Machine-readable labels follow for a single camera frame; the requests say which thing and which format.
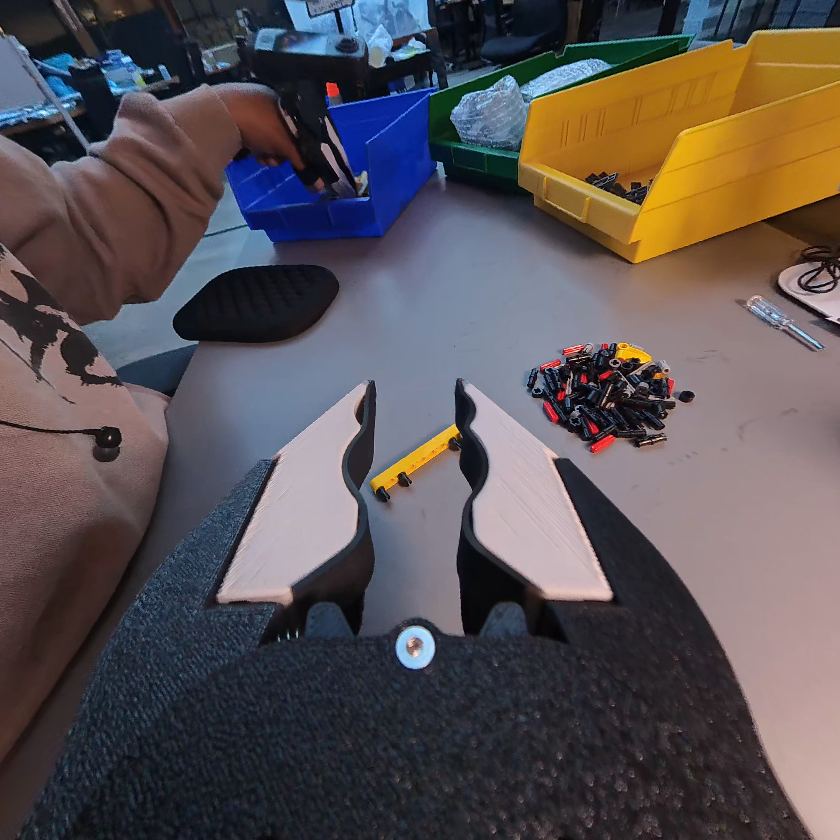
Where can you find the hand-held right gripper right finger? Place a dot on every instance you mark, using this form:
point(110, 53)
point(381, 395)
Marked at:
point(538, 525)

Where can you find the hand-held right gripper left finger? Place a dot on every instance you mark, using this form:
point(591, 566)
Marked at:
point(295, 525)

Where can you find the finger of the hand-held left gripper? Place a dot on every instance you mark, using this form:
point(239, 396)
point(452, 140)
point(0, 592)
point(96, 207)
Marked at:
point(338, 157)

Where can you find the blue plastic bin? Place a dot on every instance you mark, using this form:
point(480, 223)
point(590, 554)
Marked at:
point(394, 157)

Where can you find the short yellow beam with pins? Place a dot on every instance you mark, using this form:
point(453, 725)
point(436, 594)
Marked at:
point(420, 459)

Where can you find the person's left forearm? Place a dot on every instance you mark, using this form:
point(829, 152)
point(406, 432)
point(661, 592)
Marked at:
point(131, 184)

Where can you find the grey desk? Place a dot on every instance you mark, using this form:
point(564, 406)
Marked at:
point(590, 525)

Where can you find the person's left hand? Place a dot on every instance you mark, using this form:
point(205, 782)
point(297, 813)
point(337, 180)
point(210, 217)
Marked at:
point(262, 128)

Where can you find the orange traffic cone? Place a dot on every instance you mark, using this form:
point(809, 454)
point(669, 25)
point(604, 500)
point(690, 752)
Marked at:
point(334, 95)

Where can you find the green plastic bin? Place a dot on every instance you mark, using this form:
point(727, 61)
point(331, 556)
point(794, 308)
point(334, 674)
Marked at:
point(472, 161)

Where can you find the pile of black red pins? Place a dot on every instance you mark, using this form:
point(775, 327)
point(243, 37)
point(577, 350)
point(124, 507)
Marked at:
point(610, 400)

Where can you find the clear plastic bag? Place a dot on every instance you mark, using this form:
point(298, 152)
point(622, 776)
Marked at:
point(489, 115)

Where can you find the black wrist rest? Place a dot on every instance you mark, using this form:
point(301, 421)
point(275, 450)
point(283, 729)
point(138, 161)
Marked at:
point(256, 305)

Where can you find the person's grey hoodie torso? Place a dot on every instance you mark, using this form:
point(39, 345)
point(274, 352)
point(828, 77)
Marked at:
point(52, 558)

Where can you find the heap of dark grey plates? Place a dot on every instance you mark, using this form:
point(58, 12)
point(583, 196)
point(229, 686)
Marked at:
point(620, 189)

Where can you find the yellow plastic bin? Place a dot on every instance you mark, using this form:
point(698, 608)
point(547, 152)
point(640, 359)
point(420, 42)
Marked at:
point(623, 124)

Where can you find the white wooden book stand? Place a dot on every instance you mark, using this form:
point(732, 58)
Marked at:
point(797, 289)

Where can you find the white printed wall paper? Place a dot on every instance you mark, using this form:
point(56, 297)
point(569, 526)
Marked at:
point(328, 6)

